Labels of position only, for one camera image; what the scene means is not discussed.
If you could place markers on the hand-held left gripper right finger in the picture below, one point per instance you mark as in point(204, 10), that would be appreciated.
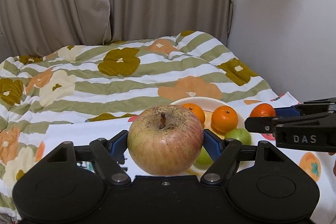
point(214, 145)

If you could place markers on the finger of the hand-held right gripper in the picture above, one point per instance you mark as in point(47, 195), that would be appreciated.
point(284, 111)
point(260, 124)

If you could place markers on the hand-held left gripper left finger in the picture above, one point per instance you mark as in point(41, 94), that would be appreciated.
point(119, 144)

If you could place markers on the small tangerine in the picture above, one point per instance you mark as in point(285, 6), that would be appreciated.
point(197, 113)
point(262, 110)

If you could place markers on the large orange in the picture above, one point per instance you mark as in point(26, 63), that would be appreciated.
point(224, 119)

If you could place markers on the cream plate with duck print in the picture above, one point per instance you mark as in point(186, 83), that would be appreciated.
point(207, 102)

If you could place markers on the large reddish yellow apple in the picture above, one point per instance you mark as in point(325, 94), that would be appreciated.
point(165, 142)

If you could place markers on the green apple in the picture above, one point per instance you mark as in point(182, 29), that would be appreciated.
point(203, 158)
point(240, 136)

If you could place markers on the white fruit-printed cloth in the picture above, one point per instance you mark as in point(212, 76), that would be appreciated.
point(288, 161)

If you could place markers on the floral striped quilt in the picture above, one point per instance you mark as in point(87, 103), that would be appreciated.
point(105, 82)

